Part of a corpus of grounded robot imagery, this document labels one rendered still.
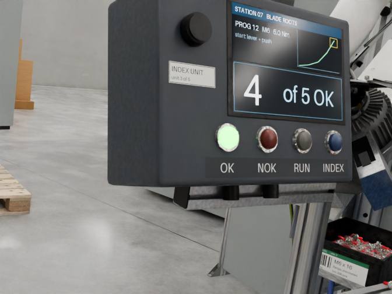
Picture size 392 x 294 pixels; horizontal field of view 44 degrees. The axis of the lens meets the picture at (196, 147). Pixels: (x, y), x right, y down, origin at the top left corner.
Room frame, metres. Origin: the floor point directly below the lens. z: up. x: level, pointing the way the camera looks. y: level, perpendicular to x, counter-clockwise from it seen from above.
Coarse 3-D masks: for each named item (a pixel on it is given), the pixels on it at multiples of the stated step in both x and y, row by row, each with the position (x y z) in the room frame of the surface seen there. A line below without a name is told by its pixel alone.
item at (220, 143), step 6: (222, 126) 0.44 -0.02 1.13; (228, 126) 0.44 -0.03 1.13; (216, 132) 0.44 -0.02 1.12; (222, 132) 0.44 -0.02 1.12; (228, 132) 0.44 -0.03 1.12; (234, 132) 0.44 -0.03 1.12; (216, 138) 0.44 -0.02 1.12; (222, 138) 0.43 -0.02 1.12; (228, 138) 0.43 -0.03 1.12; (234, 138) 0.44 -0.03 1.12; (216, 144) 0.44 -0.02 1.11; (222, 144) 0.44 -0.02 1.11; (228, 144) 0.44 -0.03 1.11; (234, 144) 0.44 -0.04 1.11; (222, 150) 0.44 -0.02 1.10; (228, 150) 0.44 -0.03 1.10
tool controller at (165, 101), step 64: (128, 0) 0.48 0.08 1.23; (192, 0) 0.45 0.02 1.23; (256, 0) 0.50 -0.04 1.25; (128, 64) 0.46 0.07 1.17; (192, 64) 0.44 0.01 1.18; (320, 64) 0.54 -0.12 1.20; (128, 128) 0.45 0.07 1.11; (192, 128) 0.42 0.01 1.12; (256, 128) 0.47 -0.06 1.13; (320, 128) 0.52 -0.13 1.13
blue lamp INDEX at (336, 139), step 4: (328, 132) 0.53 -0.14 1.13; (332, 132) 0.53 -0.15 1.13; (336, 132) 0.53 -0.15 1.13; (328, 136) 0.52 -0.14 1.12; (332, 136) 0.52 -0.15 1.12; (336, 136) 0.52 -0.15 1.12; (340, 136) 0.53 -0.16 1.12; (328, 140) 0.52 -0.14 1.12; (332, 140) 0.52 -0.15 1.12; (336, 140) 0.52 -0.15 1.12; (340, 140) 0.53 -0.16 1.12; (328, 144) 0.52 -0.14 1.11; (332, 144) 0.52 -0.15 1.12; (336, 144) 0.52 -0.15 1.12; (340, 144) 0.52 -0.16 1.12; (328, 148) 0.52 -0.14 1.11; (332, 148) 0.52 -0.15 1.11; (336, 148) 0.52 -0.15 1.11; (340, 148) 0.53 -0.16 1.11; (328, 152) 0.52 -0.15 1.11; (332, 152) 0.52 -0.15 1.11; (336, 152) 0.53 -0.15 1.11
